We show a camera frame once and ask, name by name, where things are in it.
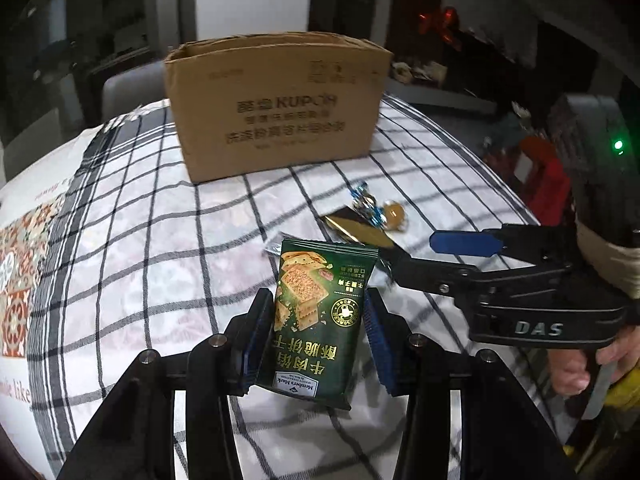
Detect green biscuit packet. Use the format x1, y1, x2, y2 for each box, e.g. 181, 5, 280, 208
258, 237, 378, 411

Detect blue foil candy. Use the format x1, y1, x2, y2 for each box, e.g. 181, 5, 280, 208
350, 181, 387, 230

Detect right hand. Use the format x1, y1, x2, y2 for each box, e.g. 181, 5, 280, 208
546, 326, 640, 397

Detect round gold foil candy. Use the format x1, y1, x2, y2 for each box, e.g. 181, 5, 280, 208
382, 202, 407, 232

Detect red bag on floor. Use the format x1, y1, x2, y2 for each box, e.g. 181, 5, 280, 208
506, 136, 570, 226

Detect clear wrapped candy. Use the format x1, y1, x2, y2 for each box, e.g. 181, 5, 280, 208
264, 236, 282, 257

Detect gold black snack packet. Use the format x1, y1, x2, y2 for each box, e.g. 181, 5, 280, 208
322, 207, 406, 261

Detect black white plaid cloth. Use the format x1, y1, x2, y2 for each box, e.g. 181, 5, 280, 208
27, 96, 537, 479

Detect red heart balloons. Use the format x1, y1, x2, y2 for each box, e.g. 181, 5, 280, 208
418, 6, 460, 49

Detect brown cardboard box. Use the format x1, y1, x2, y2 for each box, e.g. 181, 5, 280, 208
164, 32, 393, 183

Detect patterned floral table mat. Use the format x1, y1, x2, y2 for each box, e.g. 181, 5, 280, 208
0, 194, 64, 358

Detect near grey dining chair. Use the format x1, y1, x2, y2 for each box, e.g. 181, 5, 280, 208
101, 61, 166, 122

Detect grey dining chair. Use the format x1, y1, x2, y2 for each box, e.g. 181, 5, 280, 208
3, 108, 64, 181
101, 61, 166, 122

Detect far grey dining chair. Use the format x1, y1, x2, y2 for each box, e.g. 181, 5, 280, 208
3, 108, 64, 181

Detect black wrist camera unit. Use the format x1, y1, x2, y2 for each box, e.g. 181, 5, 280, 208
548, 94, 639, 248

